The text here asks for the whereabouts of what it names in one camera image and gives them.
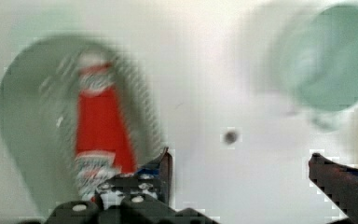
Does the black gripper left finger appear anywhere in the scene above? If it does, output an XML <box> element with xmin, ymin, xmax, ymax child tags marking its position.
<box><xmin>18</xmin><ymin>147</ymin><xmax>220</xmax><ymax>224</ymax></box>

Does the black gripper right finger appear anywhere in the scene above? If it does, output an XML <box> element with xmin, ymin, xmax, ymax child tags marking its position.
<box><xmin>309</xmin><ymin>153</ymin><xmax>358</xmax><ymax>224</ymax></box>

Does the red ketchup bottle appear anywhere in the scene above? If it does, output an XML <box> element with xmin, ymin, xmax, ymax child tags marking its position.
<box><xmin>75</xmin><ymin>50</ymin><xmax>136</xmax><ymax>201</ymax></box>

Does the green strainer basket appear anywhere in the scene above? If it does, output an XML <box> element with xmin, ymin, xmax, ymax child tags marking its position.
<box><xmin>0</xmin><ymin>35</ymin><xmax>166</xmax><ymax>217</ymax></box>

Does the green metal cup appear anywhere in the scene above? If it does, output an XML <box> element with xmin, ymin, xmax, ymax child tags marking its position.
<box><xmin>255</xmin><ymin>0</ymin><xmax>358</xmax><ymax>132</ymax></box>

